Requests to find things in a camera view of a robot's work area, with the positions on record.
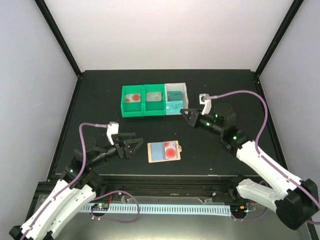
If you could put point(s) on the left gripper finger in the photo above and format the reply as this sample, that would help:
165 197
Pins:
126 136
132 145

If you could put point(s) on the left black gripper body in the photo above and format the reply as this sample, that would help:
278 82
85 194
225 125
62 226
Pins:
122 152

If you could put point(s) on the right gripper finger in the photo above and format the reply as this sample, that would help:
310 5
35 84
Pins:
192 118
190 111

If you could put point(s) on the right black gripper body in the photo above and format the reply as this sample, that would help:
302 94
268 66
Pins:
207 127

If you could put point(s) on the beige leather card holder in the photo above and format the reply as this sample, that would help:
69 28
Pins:
156 152

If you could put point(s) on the red white card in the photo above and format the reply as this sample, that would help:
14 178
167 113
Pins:
132 98
170 150

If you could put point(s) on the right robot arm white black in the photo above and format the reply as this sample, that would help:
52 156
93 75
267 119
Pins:
295 201

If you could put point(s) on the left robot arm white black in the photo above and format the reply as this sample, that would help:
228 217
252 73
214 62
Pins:
78 185

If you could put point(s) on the teal VIP card in bin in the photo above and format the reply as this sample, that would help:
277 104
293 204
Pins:
174 96

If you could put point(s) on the red white card in bin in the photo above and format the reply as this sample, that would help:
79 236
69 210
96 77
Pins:
132 98

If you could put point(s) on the white grey card in bin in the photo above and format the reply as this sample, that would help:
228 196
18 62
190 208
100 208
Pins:
154 96

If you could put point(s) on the white bin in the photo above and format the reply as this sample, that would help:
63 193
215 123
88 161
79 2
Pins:
178 86

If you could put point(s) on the middle green bin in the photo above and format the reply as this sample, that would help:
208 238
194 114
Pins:
155 108

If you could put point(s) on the green bin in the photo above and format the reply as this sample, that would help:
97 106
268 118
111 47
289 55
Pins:
129 110
155 108

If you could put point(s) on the left green bin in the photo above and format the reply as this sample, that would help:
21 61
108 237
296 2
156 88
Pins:
129 110

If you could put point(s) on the left small circuit board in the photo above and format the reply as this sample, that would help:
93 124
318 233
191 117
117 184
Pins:
100 206

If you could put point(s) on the small circuit board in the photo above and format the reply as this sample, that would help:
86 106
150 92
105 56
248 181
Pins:
100 206
239 208

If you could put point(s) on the right small circuit board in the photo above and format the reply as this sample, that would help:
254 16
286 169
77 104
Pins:
239 208

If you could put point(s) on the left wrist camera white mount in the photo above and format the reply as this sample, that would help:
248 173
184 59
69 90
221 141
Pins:
112 129

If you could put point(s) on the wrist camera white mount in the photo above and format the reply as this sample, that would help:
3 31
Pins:
204 99
112 129

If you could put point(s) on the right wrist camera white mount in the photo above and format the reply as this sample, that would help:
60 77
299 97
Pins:
204 99

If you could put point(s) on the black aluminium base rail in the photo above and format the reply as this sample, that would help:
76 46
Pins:
217 187

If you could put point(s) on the white slotted cable duct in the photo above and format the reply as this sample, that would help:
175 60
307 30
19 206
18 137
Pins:
162 209

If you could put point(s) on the left black frame post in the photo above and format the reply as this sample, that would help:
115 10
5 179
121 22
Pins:
48 17

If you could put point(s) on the black frame post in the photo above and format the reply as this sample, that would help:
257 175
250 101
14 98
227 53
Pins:
283 27
48 17

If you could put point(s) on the right black frame post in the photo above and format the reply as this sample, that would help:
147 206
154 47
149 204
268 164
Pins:
283 27

